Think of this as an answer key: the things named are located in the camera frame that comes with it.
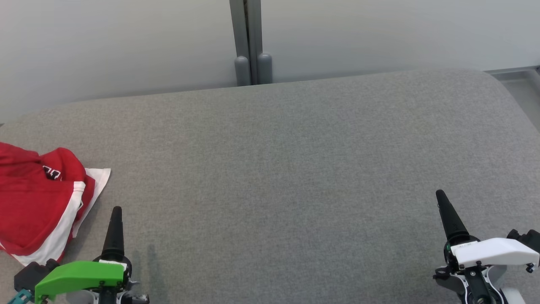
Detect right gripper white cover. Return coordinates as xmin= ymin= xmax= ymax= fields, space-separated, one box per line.
xmin=433 ymin=190 xmax=540 ymax=304

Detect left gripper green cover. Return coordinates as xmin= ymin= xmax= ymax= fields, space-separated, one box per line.
xmin=35 ymin=206 xmax=150 ymax=304

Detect red and white shirt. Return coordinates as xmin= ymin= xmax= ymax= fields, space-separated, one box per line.
xmin=0 ymin=167 xmax=111 ymax=267

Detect red shorts with elastic waistband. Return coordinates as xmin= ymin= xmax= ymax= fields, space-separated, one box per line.
xmin=0 ymin=142 xmax=87 ymax=183

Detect teal cable connector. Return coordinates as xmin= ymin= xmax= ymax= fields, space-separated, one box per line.
xmin=6 ymin=289 xmax=33 ymax=304

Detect grey metal window frame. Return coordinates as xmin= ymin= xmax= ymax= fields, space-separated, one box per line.
xmin=484 ymin=65 xmax=540 ymax=85

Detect grey cylinder post foot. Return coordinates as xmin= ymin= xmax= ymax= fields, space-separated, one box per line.
xmin=235 ymin=56 xmax=252 ymax=87
xmin=257 ymin=52 xmax=273 ymax=85

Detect grey partition post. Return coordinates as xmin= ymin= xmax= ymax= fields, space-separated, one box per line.
xmin=229 ymin=0 xmax=263 ymax=86

